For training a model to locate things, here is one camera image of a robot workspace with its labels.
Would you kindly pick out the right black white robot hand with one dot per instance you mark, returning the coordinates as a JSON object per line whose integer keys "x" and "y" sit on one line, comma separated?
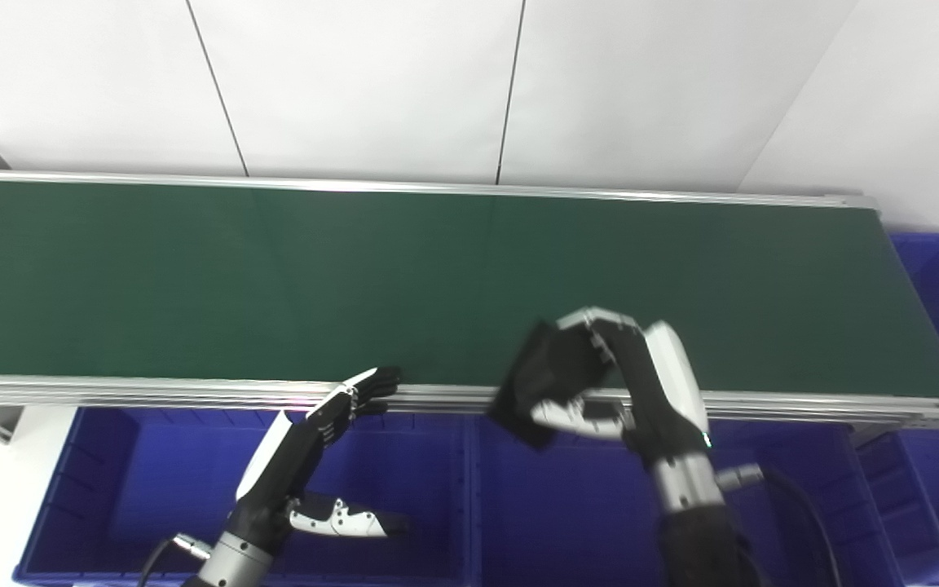
{"x": 665, "y": 399}

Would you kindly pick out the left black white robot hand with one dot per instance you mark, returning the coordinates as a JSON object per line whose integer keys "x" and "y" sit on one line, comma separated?
{"x": 282, "y": 465}

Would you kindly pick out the black cylinder block part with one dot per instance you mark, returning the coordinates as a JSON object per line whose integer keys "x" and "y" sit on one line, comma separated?
{"x": 555, "y": 367}

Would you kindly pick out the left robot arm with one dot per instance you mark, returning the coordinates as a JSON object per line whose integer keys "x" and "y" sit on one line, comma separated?
{"x": 229, "y": 562}

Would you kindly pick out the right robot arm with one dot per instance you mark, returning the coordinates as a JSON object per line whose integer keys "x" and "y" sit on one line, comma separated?
{"x": 689, "y": 497}

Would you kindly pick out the green conveyor belt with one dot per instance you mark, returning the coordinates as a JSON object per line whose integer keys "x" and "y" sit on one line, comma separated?
{"x": 274, "y": 277}
{"x": 152, "y": 391}

